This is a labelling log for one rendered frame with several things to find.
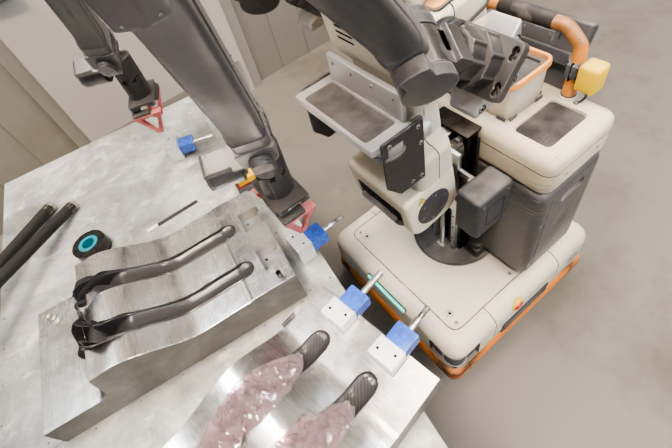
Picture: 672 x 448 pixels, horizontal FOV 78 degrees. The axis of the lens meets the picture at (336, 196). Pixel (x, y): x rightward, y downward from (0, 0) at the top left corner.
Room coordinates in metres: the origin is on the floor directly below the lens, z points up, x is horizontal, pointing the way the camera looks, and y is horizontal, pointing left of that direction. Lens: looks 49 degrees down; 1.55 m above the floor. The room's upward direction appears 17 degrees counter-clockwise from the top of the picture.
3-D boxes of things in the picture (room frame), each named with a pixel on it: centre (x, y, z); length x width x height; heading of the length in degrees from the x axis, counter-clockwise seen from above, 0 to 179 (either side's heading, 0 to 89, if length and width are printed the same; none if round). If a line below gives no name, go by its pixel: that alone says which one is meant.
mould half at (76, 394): (0.47, 0.39, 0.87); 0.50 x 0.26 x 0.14; 106
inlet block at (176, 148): (0.97, 0.35, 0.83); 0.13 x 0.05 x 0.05; 94
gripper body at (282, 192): (0.52, 0.09, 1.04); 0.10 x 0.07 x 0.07; 24
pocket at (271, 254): (0.47, 0.16, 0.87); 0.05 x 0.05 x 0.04; 16
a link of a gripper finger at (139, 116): (0.94, 0.39, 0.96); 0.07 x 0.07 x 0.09; 4
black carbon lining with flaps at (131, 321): (0.46, 0.37, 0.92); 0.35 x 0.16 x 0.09; 106
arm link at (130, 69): (0.97, 0.40, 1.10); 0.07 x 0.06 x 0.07; 86
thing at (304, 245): (0.53, 0.06, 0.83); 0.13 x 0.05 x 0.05; 115
